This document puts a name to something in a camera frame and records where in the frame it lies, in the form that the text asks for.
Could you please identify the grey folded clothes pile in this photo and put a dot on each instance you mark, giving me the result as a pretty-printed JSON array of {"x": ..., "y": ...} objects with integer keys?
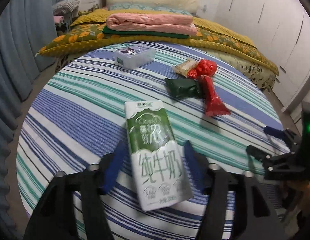
[{"x": 63, "y": 7}]

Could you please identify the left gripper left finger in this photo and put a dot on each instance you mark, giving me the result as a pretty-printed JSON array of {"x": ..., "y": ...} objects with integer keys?
[{"x": 54, "y": 214}]

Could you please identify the clear purple tissue box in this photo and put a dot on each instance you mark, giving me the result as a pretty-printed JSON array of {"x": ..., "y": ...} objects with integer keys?
[{"x": 133, "y": 57}]

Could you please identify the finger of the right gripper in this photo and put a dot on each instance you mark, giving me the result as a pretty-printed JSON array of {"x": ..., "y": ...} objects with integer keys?
[
  {"x": 284, "y": 135},
  {"x": 258, "y": 154}
]

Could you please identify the person's right hand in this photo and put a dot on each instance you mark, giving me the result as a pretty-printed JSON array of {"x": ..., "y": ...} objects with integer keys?
[{"x": 304, "y": 188}]

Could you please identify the red crumpled plastic bag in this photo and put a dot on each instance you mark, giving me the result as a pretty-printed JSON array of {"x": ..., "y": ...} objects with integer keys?
[{"x": 204, "y": 67}]

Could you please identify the dark green wrapper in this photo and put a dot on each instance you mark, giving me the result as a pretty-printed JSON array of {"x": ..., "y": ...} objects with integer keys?
[{"x": 183, "y": 88}]

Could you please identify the white wardrobe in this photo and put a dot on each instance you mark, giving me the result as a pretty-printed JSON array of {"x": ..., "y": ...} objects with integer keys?
[{"x": 280, "y": 29}]

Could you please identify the red snack packet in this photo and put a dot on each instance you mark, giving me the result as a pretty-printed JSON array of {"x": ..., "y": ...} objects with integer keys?
[{"x": 214, "y": 105}]

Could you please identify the green folded cloth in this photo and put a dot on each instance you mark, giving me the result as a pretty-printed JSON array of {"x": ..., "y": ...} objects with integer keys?
[{"x": 106, "y": 30}]

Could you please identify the pink folded blanket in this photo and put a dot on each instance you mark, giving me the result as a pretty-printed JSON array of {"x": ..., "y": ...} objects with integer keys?
[{"x": 163, "y": 23}]

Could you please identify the beige biscuit packet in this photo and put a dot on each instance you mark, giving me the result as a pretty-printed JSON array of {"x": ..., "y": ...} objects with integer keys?
[{"x": 185, "y": 67}]

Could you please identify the yellow floral quilt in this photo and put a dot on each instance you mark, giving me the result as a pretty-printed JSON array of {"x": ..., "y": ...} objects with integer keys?
[{"x": 87, "y": 34}]

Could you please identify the wall socket plug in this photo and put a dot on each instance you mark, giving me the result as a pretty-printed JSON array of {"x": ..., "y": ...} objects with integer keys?
[{"x": 204, "y": 8}]

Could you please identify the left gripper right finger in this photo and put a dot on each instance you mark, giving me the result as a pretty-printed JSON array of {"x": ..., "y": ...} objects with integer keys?
[{"x": 254, "y": 215}]

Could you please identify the green white milk carton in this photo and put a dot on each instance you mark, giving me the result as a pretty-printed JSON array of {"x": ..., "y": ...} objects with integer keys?
[{"x": 156, "y": 161}]

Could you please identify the blue grey curtain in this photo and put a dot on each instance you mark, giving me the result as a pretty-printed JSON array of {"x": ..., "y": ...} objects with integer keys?
[{"x": 25, "y": 27}]

